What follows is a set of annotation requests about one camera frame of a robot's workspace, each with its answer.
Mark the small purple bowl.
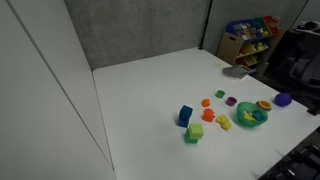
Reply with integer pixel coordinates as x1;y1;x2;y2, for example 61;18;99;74
225;96;238;107

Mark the black robot base board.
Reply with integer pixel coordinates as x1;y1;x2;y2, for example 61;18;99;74
258;128;320;180

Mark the small green bowl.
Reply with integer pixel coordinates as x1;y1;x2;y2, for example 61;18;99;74
214;89;226;99

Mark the green translucent bowl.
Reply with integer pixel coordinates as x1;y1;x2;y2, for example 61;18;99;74
236;101;269;128

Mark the yellow toy in green bowl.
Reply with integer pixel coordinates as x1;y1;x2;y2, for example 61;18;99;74
242;110;256;122

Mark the blue toy in green bowl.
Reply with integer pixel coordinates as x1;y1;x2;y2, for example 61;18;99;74
252;110;266;122

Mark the purple stacking bowl under yellow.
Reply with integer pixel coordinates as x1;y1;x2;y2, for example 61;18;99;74
255;102;273;112

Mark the blue cube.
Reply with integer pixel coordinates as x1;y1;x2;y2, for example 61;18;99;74
177;117;190;128
179;104;194;121

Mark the lime green cube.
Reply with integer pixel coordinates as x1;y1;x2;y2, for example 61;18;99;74
188;123;205;140

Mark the orange toy figure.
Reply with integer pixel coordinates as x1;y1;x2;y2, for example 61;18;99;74
201;108;216;123

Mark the dark green cube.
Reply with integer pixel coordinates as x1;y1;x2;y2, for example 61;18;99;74
184;129;200;145

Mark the yellow toy figure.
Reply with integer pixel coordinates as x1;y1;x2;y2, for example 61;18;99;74
215;114;232;131

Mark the grey metal mounting plate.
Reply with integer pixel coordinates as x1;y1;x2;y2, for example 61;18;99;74
222;64;257;81

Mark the black stand pole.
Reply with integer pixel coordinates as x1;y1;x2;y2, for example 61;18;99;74
198;0;214;50

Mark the wooden toy shelf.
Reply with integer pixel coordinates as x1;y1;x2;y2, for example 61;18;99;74
216;15;287;69

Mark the blue toy bin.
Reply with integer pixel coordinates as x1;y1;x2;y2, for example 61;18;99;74
226;19;264;42

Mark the green toy bin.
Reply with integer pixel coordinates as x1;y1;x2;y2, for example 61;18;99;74
253;17;272;38

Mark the large purple ridged dome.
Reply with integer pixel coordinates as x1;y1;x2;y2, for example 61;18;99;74
273;92;293;108

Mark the red toy bin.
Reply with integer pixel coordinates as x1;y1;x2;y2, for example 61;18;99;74
263;15;281;36

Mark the black office chair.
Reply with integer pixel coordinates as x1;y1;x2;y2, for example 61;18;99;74
266;29;320;108

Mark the black table edge clamp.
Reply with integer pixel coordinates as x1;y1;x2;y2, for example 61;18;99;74
307;104;320;116

